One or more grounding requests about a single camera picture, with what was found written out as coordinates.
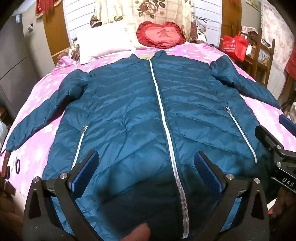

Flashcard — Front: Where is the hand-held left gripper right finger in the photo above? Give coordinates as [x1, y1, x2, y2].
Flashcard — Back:
[194, 151, 270, 241]

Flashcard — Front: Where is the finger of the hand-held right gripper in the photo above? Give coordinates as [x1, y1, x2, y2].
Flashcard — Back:
[279, 115, 296, 137]
[254, 125, 284, 158]

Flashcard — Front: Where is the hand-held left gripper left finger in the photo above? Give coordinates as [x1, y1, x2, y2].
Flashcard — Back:
[22, 150, 100, 241]

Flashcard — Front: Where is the teal quilted zip jacket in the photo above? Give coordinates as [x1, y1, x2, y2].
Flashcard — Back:
[5, 50, 281, 240]

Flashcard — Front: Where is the person's right hand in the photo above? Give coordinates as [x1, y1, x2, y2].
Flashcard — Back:
[269, 185, 296, 219]

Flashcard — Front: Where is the person's left hand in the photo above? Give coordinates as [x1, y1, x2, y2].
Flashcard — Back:
[120, 223, 151, 241]

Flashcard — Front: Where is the wooden shelf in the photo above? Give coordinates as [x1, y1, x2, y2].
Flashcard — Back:
[240, 30, 275, 86]

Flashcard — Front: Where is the pink floral bed sheet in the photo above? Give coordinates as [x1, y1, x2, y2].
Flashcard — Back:
[0, 43, 296, 209]

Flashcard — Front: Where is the red shopping bag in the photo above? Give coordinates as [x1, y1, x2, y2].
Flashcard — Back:
[220, 31, 250, 62]

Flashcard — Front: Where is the pink floral curtain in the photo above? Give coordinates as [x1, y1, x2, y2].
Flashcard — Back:
[260, 0, 296, 70]

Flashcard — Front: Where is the grey refrigerator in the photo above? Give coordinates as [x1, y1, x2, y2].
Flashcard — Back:
[0, 14, 56, 112]

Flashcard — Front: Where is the white pillow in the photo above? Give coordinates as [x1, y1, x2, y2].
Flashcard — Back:
[75, 23, 137, 64]

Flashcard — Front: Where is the red heart-shaped cushion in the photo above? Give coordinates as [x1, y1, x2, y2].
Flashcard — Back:
[136, 21, 186, 49]

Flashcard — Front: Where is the wooden headboard with white slats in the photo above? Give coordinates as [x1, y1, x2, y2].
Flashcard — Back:
[43, 0, 242, 66]

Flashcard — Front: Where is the cream floral blanket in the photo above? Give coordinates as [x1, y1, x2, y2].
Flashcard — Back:
[90, 0, 195, 43]

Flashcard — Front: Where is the red tasselled hanging decoration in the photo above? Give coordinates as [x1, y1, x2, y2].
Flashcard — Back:
[35, 0, 62, 16]

